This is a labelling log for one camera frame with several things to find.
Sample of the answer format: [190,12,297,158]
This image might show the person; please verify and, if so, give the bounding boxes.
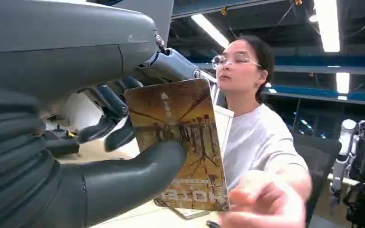
[211,34,312,228]

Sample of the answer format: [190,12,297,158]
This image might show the person's left hand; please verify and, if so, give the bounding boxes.
[217,170,309,228]

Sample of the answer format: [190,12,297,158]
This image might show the eyeglasses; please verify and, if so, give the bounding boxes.
[211,54,262,70]

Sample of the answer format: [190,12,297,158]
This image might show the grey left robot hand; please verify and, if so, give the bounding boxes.
[0,0,216,228]

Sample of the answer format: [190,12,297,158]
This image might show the brown picture card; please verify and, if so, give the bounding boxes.
[124,77,231,212]

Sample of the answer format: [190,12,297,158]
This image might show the long ceiling light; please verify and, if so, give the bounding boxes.
[313,0,341,53]
[190,14,231,48]
[336,72,350,95]

